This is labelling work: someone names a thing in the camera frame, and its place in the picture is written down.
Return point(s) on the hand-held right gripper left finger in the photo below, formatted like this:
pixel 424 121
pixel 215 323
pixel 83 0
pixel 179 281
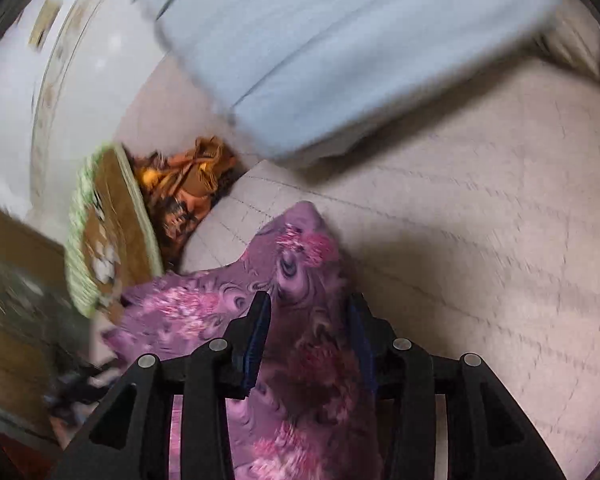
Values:
pixel 257 340

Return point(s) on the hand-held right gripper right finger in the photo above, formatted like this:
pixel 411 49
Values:
pixel 362 345

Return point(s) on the purple floral shirt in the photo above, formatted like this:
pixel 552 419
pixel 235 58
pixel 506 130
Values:
pixel 305 360

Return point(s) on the wooden cabinet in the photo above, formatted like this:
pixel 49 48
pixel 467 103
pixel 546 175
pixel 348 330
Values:
pixel 15 280

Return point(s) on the green checkered pillow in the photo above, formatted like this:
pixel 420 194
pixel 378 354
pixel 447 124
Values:
pixel 76 250

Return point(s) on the brown panda pillow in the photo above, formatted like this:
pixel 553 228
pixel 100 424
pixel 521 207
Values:
pixel 120 220

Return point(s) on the orange patterned cloth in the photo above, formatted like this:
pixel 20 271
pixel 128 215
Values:
pixel 195 175

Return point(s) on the light blue pillow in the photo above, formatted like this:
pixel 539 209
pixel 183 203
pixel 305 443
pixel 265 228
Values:
pixel 330 50

